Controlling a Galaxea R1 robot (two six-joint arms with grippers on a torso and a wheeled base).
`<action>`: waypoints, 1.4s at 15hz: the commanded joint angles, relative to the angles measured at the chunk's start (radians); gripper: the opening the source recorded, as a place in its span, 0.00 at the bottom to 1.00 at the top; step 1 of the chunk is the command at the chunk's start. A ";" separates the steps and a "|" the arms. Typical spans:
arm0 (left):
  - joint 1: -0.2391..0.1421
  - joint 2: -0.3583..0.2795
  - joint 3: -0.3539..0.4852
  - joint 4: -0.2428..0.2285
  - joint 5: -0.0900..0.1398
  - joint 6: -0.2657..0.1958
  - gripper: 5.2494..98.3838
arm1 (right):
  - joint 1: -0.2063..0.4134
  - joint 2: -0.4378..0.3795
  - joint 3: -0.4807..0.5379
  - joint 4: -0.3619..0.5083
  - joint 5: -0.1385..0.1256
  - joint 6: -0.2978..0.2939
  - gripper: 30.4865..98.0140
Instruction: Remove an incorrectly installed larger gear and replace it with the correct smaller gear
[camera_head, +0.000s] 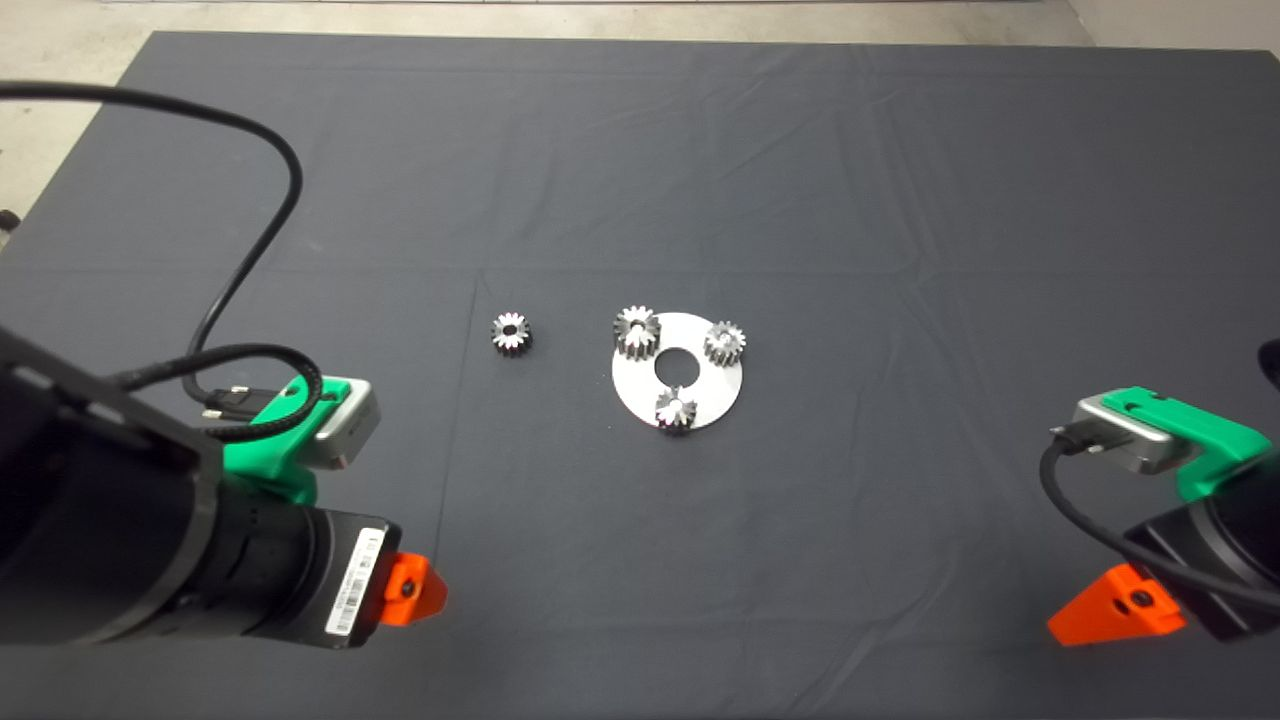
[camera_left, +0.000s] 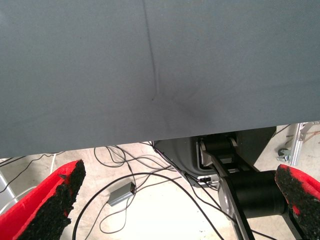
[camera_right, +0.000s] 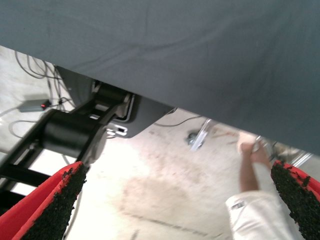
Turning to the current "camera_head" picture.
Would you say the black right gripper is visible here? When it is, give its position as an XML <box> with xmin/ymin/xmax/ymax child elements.
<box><xmin>1048</xmin><ymin>445</ymin><xmax>1280</xmax><ymax>647</ymax></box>

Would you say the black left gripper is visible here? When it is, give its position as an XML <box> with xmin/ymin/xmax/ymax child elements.
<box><xmin>205</xmin><ymin>503</ymin><xmax>449</xmax><ymax>651</ymax></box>

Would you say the small steel gear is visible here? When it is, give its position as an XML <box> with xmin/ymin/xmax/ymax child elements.
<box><xmin>654</xmin><ymin>386</ymin><xmax>699</xmax><ymax>436</ymax></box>
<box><xmin>704</xmin><ymin>320</ymin><xmax>748</xmax><ymax>367</ymax></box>
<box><xmin>490</xmin><ymin>312</ymin><xmax>534</xmax><ymax>357</ymax></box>

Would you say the larger steel gear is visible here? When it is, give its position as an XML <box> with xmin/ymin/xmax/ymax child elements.
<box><xmin>612</xmin><ymin>305</ymin><xmax>662</xmax><ymax>359</ymax></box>

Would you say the round metal plate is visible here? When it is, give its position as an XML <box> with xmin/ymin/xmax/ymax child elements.
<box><xmin>611</xmin><ymin>312</ymin><xmax>747</xmax><ymax>432</ymax></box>

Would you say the dark grey table cloth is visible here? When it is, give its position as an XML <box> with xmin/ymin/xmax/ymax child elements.
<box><xmin>0</xmin><ymin>30</ymin><xmax>1280</xmax><ymax>720</ymax></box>

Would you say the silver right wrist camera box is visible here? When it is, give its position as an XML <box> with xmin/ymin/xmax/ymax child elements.
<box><xmin>1073</xmin><ymin>395</ymin><xmax>1206</xmax><ymax>476</ymax></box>

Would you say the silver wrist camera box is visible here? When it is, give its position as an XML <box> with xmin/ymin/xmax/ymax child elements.
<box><xmin>305</xmin><ymin>385</ymin><xmax>382</xmax><ymax>471</ymax></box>
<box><xmin>1073</xmin><ymin>395</ymin><xmax>1206</xmax><ymax>476</ymax></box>

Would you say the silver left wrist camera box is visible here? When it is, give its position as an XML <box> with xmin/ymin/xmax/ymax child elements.
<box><xmin>305</xmin><ymin>385</ymin><xmax>382</xmax><ymax>471</ymax></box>

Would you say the thin black right camera cable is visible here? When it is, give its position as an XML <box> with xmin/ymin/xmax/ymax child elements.
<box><xmin>1038</xmin><ymin>424</ymin><xmax>1280</xmax><ymax>613</ymax></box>

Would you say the thin black camera cable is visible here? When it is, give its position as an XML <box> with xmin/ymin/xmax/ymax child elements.
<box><xmin>1038</xmin><ymin>424</ymin><xmax>1280</xmax><ymax>613</ymax></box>
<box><xmin>0</xmin><ymin>82</ymin><xmax>304</xmax><ymax>423</ymax></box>

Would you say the green left camera mount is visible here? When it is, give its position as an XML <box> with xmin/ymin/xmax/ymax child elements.
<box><xmin>222</xmin><ymin>377</ymin><xmax>352</xmax><ymax>507</ymax></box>

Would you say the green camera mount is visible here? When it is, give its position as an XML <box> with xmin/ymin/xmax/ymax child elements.
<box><xmin>1100</xmin><ymin>387</ymin><xmax>1273</xmax><ymax>502</ymax></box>
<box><xmin>222</xmin><ymin>377</ymin><xmax>352</xmax><ymax>507</ymax></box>

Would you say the green right camera mount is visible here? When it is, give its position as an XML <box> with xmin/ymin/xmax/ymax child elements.
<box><xmin>1100</xmin><ymin>387</ymin><xmax>1273</xmax><ymax>502</ymax></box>

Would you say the thin black left camera cable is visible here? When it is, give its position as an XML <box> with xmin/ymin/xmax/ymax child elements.
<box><xmin>0</xmin><ymin>82</ymin><xmax>304</xmax><ymax>423</ymax></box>

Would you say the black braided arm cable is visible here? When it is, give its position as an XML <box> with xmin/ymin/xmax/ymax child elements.
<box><xmin>108</xmin><ymin>343</ymin><xmax>327</xmax><ymax>444</ymax></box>

